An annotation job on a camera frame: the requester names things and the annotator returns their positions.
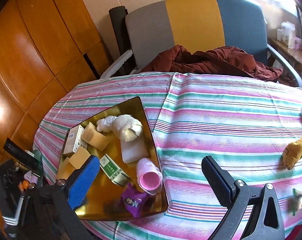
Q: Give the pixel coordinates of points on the wooden side table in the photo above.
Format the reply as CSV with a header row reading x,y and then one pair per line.
x,y
294,55

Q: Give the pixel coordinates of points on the wooden wardrobe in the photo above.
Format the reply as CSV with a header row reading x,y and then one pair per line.
x,y
47,47

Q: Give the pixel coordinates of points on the white cardboard box with barcode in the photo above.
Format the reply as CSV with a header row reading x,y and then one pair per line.
x,y
74,141

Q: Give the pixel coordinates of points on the black rolled mat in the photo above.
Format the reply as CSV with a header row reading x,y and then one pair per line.
x,y
117,16

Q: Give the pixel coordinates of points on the dark red garment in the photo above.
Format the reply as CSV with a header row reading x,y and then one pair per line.
x,y
224,60

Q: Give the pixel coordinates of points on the grey yellow blue chair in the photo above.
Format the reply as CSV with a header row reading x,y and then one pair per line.
x,y
198,25

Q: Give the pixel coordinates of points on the purple snack wrapper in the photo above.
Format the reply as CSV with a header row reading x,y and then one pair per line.
x,y
134,200

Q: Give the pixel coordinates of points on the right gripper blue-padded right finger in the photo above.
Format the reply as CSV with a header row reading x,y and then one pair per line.
x,y
221,182

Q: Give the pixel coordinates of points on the white foam block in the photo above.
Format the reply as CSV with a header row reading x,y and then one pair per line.
x,y
134,150

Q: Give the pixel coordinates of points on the white plastic bag wad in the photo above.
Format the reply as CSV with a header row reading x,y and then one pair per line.
x,y
105,125

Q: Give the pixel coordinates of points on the small green box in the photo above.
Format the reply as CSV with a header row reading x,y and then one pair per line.
x,y
115,174

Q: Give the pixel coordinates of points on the yellow plush toy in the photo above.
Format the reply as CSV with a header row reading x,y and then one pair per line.
x,y
292,154

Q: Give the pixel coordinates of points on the striped bedspread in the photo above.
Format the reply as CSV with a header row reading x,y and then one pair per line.
x,y
243,123

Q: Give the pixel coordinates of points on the glass table with clutter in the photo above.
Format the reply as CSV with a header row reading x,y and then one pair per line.
x,y
16,175

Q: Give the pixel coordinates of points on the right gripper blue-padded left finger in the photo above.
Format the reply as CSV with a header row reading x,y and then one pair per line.
x,y
80,180

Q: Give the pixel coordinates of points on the green cracker packet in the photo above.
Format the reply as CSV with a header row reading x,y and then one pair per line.
x,y
295,202

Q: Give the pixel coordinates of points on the white boxes on table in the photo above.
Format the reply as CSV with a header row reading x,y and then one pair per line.
x,y
287,35

